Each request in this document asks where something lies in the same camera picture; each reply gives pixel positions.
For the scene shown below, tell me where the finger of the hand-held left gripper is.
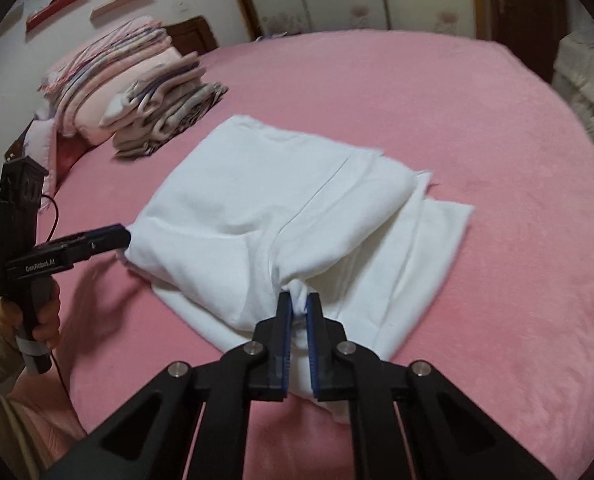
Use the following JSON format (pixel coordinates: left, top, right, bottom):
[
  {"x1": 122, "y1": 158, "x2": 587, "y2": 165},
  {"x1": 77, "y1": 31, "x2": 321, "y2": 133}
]
[{"x1": 34, "y1": 224, "x2": 132, "y2": 263}]

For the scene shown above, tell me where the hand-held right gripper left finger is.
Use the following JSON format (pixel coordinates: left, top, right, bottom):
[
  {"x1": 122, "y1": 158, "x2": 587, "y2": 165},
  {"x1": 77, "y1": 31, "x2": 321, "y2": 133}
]
[{"x1": 84, "y1": 291, "x2": 294, "y2": 480}]

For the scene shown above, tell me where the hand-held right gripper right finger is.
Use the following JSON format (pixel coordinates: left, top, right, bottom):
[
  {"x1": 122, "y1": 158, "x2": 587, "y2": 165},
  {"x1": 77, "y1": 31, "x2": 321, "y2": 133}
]
[{"x1": 306, "y1": 292, "x2": 552, "y2": 480}]

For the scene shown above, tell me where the white sweatshirt with orange stripes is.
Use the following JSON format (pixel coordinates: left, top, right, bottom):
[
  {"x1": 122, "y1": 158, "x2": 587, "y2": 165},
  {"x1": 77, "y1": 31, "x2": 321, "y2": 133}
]
[{"x1": 124, "y1": 114, "x2": 475, "y2": 422}]

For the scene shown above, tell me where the stack of folded clothes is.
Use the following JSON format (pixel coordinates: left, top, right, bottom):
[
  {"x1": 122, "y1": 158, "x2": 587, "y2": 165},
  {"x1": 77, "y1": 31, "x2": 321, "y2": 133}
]
[{"x1": 99, "y1": 67, "x2": 229, "y2": 159}]

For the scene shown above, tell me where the person's left hand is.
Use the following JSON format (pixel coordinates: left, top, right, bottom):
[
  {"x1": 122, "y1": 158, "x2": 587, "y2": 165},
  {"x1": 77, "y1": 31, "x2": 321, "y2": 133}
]
[{"x1": 0, "y1": 279, "x2": 62, "y2": 356}]

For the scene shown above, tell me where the dark red pillow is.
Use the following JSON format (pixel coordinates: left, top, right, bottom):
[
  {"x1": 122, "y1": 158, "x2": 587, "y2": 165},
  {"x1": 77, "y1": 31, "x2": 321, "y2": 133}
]
[{"x1": 4, "y1": 130, "x2": 88, "y2": 192}]

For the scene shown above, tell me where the folded striped pink quilt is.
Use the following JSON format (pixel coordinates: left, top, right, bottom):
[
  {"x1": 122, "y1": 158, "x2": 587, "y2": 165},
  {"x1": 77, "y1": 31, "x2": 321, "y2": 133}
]
[{"x1": 73, "y1": 47, "x2": 201, "y2": 147}]

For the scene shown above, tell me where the dark wooden headboard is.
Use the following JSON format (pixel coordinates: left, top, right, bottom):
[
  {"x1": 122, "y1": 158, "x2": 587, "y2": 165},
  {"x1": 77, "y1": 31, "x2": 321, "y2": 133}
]
[{"x1": 166, "y1": 16, "x2": 220, "y2": 57}]

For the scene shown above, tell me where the pink bed sheet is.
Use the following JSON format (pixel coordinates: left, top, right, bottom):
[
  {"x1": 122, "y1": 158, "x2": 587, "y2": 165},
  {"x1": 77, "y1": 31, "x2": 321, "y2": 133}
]
[{"x1": 7, "y1": 30, "x2": 594, "y2": 480}]

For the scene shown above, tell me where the cream lace covered furniture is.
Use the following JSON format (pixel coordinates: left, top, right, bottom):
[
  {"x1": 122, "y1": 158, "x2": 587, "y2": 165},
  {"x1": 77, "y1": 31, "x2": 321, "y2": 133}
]
[{"x1": 551, "y1": 30, "x2": 594, "y2": 173}]

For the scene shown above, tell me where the brown wooden door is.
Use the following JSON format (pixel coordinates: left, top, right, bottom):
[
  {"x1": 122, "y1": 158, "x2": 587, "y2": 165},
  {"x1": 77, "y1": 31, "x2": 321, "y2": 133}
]
[{"x1": 481, "y1": 0, "x2": 568, "y2": 83}]

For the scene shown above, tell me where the black cable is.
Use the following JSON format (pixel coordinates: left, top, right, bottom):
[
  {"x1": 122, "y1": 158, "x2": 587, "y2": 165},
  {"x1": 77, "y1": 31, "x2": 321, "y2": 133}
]
[{"x1": 39, "y1": 195, "x2": 88, "y2": 437}]

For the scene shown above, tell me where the red wall shelf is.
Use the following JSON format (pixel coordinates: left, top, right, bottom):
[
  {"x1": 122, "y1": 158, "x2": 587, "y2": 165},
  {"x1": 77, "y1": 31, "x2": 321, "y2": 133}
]
[{"x1": 25, "y1": 0, "x2": 92, "y2": 32}]

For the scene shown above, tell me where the wooden wall shelf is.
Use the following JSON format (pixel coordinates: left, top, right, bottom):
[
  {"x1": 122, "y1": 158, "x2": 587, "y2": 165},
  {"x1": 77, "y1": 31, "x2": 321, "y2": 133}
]
[{"x1": 90, "y1": 0, "x2": 154, "y2": 24}]

